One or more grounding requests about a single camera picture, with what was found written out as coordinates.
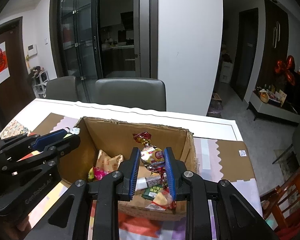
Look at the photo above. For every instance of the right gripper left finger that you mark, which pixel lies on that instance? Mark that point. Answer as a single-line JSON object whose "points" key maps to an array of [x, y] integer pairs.
{"points": [[69, 217]]}

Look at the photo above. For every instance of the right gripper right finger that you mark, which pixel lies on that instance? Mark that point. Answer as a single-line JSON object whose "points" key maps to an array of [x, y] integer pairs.
{"points": [[214, 210]]}

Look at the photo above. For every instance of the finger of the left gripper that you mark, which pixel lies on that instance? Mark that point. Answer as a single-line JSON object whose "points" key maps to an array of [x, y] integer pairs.
{"points": [[44, 140], [61, 147]]}

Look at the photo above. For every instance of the pink snack packet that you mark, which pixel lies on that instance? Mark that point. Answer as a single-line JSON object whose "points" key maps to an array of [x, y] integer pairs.
{"points": [[99, 173]]}

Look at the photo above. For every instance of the heart biscuit clear packet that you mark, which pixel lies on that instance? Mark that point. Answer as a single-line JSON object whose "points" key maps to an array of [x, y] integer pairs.
{"points": [[162, 201]]}

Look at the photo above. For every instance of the green cracker packet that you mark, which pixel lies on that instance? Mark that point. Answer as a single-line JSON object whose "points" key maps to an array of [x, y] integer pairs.
{"points": [[151, 192]]}

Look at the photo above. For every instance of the red gold candy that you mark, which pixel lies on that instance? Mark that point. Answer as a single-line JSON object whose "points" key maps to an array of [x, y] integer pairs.
{"points": [[152, 156]]}

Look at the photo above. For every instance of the pale green candy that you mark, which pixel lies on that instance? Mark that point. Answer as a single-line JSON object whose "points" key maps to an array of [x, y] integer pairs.
{"points": [[74, 130]]}

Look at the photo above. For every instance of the green yellow candy packet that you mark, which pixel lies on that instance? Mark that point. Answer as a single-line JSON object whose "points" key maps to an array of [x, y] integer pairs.
{"points": [[91, 176]]}

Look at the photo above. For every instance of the person's left hand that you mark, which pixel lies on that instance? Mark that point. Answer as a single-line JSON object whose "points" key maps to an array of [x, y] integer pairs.
{"points": [[18, 231]]}

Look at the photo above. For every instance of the grey dining chair left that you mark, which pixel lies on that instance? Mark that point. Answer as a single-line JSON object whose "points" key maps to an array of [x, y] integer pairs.
{"points": [[62, 88]]}

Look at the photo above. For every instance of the grey dining chair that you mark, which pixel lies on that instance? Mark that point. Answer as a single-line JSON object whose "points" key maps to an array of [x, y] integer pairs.
{"points": [[62, 88], [131, 92]]}

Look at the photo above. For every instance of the white shoe rack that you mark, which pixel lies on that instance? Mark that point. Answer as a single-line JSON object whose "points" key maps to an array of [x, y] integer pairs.
{"points": [[39, 78]]}

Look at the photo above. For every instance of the red wooden chair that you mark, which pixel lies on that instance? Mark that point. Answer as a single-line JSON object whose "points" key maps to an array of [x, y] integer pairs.
{"points": [[283, 204]]}

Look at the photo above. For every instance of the red fu door poster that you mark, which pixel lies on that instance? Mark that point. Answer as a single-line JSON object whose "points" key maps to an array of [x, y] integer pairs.
{"points": [[0, 63]]}

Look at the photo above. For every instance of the grey dining chair centre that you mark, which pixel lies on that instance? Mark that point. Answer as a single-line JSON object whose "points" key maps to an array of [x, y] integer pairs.
{"points": [[131, 92]]}

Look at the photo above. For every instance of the white low side table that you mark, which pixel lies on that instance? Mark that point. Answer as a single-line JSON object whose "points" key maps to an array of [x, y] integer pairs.
{"points": [[265, 111]]}

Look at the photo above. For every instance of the white box in hallway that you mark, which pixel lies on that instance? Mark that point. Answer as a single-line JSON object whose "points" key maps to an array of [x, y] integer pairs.
{"points": [[226, 72]]}

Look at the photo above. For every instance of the glass sliding door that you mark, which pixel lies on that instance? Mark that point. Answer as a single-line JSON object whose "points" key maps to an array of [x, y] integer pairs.
{"points": [[74, 43]]}

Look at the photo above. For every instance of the red heart balloons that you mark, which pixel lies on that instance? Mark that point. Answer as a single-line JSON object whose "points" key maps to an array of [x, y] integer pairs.
{"points": [[286, 67]]}

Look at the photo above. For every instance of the white wall intercom panel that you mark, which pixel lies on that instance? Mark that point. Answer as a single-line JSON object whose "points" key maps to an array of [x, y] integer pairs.
{"points": [[32, 50]]}

